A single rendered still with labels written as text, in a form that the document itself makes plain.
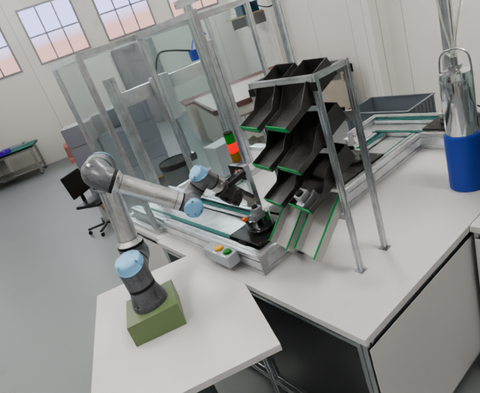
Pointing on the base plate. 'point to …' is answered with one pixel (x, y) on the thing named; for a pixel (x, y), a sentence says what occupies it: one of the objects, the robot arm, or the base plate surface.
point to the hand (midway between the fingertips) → (252, 198)
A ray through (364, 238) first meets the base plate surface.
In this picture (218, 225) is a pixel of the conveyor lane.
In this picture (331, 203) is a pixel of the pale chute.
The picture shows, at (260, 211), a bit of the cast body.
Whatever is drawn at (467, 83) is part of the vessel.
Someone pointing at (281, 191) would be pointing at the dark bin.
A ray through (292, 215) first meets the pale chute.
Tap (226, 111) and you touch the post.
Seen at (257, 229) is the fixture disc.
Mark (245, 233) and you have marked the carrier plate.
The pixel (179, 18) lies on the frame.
